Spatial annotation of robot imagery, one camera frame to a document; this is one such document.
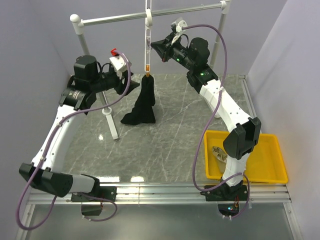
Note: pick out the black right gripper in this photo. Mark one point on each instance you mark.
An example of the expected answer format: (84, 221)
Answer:
(164, 48)

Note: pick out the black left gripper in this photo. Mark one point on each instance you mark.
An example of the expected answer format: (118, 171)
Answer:
(120, 88)

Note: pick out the orange clothes clip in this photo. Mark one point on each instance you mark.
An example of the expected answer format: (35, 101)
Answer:
(147, 70)

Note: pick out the white plastic hanger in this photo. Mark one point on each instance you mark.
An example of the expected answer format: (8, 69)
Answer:
(148, 23)

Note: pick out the black underwear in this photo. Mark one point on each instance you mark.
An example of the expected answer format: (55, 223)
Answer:
(142, 112)

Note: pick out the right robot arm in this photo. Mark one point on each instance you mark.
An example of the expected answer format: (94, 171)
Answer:
(244, 131)

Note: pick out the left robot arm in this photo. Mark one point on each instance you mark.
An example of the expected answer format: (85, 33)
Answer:
(44, 173)

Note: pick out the beige cloth in bin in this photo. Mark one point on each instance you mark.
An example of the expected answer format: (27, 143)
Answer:
(220, 158)

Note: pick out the yellow plastic bin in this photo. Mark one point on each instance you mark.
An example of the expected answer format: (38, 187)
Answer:
(264, 165)

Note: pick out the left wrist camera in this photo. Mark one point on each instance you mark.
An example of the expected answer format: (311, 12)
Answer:
(119, 64)

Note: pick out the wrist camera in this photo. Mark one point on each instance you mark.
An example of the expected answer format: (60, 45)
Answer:
(119, 64)
(178, 25)

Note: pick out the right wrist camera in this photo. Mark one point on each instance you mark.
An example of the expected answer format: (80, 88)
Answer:
(178, 25)

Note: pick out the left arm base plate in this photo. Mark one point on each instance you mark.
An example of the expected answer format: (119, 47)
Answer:
(102, 192)

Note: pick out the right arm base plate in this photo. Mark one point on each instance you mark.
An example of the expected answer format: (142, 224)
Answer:
(225, 193)

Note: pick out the aluminium front rail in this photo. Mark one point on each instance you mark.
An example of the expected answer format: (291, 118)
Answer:
(172, 211)

